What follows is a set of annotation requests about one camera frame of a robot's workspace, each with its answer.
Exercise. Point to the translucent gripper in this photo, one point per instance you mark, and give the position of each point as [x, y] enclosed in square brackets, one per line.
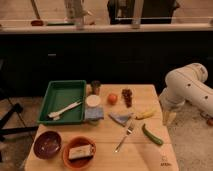
[169, 114]

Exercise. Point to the grey blue towel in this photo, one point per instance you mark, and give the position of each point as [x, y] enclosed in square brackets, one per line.
[120, 119]

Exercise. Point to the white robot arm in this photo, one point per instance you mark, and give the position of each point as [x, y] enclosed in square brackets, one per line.
[186, 84]

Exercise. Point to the small metal cup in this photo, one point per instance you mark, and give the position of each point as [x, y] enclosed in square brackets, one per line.
[95, 86]

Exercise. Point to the green cucumber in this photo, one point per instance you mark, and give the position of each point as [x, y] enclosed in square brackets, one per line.
[151, 136]

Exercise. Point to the yellow banana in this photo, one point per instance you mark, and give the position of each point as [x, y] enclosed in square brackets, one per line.
[145, 115]

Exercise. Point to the silver fork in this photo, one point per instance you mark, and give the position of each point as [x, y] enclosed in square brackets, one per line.
[128, 132]

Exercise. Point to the brown grape bunch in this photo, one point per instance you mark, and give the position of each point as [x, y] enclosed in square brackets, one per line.
[127, 95]

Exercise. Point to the red tomato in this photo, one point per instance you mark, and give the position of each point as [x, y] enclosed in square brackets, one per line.
[112, 98]

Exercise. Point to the white round lid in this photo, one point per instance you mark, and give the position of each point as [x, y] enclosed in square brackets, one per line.
[93, 100]

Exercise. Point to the white block in bowl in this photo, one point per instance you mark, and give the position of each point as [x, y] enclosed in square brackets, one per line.
[80, 152]

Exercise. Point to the orange bowl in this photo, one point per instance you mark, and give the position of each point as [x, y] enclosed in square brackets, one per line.
[82, 163]

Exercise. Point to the green plastic tray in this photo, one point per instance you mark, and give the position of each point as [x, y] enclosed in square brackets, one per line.
[60, 94]

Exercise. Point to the white plastic spatula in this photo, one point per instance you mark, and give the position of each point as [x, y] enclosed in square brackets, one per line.
[58, 113]

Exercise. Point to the dark purple bowl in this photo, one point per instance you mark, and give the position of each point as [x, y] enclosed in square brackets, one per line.
[47, 145]

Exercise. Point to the black tripod stand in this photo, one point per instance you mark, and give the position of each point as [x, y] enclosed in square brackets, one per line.
[16, 147]

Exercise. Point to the red object on ledge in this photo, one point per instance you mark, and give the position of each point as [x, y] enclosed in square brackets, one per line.
[37, 23]

